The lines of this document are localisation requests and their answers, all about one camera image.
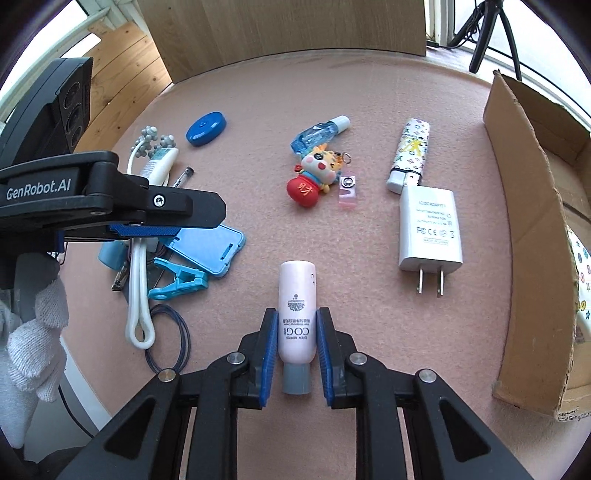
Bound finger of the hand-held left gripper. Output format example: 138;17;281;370
85;151;228;241

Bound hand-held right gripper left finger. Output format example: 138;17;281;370
58;307;280;480

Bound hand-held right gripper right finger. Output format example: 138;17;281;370
316;307;532;480

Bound pink lotion tube grey cap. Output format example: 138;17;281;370
278;261;319;395

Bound white head massager grey balls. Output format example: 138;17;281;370
126;124;177;350

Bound dark blue hair tie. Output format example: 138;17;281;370
144;304;191;374

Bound blue round tape measure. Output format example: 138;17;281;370
186;113;228;147

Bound cardboard box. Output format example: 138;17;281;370
482;69;591;421

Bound person's left hand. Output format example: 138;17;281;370
0;277;70;449

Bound blue clothespin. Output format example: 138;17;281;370
148;257;208;301

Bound white lotion tube blue cap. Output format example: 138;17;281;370
98;148;180;271

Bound blue card holder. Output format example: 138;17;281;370
168;224;247;280

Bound white charger adapter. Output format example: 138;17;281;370
398;185;464;296

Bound pink clear badge clip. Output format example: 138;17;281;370
338;174;358;209

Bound small blue sanitizer bottle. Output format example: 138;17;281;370
290;115;352;155

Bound white patterned lighter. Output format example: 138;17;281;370
386;119;432;193

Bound wooden board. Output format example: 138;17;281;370
141;0;428;86

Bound white patterned pouch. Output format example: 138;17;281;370
566;226;591;330

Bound black tripod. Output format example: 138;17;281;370
450;0;522;81

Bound cartoon doll keychain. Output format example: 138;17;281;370
286;145;354;209

